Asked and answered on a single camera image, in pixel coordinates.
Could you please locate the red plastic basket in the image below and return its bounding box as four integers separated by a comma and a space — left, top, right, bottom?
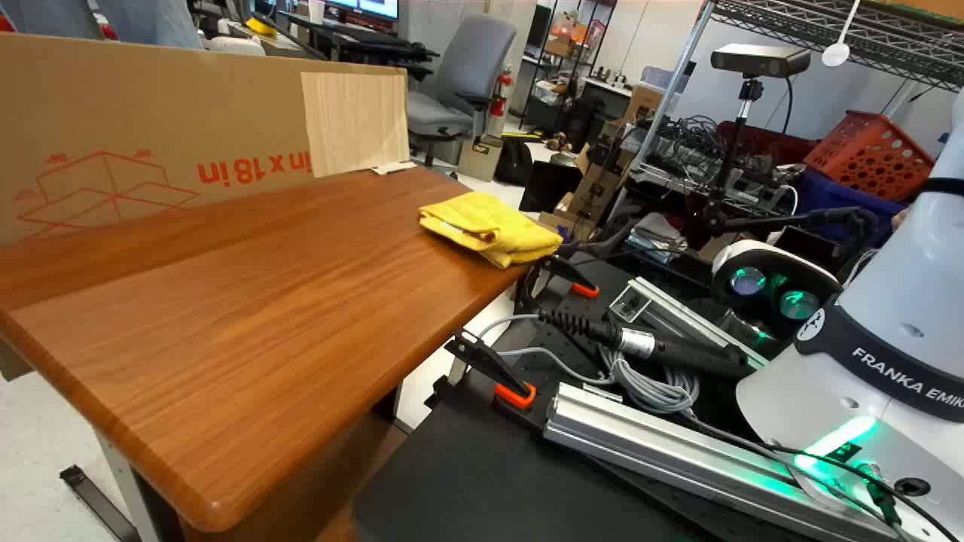
801, 108, 937, 205

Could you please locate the silver aluminium rail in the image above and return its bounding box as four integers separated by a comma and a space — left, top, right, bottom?
538, 380, 904, 542

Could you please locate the black metal table leg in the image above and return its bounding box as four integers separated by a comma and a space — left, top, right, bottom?
57, 429, 166, 542

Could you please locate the blue plastic bin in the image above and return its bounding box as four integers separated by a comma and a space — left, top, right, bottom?
796, 165, 909, 246

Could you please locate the grey coiled cable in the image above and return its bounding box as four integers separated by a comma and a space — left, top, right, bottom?
599, 348, 707, 422

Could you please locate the black clamp with orange handle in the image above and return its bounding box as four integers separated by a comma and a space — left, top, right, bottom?
443, 328, 541, 416
514, 252, 605, 317

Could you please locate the white round hanging lamp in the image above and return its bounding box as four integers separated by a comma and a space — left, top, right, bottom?
818, 0, 863, 72

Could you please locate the yellow towel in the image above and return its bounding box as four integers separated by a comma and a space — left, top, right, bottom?
416, 191, 566, 271

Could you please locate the thick black connector cable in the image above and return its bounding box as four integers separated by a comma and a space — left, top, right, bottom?
532, 301, 758, 382

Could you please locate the large brown cardboard box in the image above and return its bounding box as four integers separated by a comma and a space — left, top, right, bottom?
0, 33, 410, 249

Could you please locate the computer monitor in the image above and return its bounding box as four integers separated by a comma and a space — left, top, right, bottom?
322, 0, 405, 26

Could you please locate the metal wire shelf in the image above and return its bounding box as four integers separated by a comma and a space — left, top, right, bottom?
629, 0, 964, 197

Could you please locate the black mounting board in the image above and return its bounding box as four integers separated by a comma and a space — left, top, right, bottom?
352, 370, 806, 542

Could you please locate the white device with green lenses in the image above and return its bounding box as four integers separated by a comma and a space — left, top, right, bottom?
707, 239, 843, 338

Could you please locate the short silver extrusion box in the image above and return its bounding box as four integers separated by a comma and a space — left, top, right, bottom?
605, 275, 772, 370

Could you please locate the black camera on stand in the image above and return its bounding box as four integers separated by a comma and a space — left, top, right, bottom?
707, 43, 813, 207

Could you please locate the grey office chair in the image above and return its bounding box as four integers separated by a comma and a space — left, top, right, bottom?
403, 13, 518, 168

